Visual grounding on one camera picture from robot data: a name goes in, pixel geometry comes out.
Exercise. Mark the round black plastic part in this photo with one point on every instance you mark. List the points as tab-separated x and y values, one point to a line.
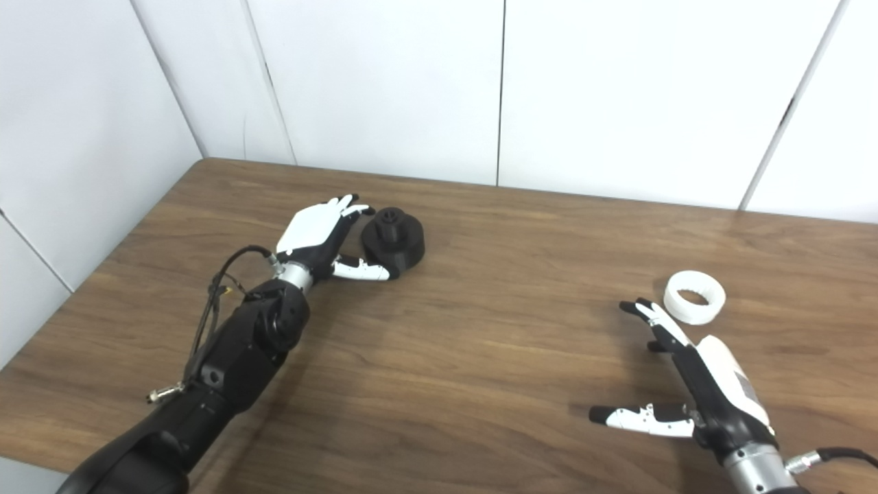
401	250

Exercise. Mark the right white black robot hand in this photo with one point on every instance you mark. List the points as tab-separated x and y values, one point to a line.
720	405

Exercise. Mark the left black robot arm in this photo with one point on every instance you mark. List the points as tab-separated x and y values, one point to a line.
240	357

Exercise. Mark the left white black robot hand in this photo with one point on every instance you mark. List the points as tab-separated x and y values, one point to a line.
312	230

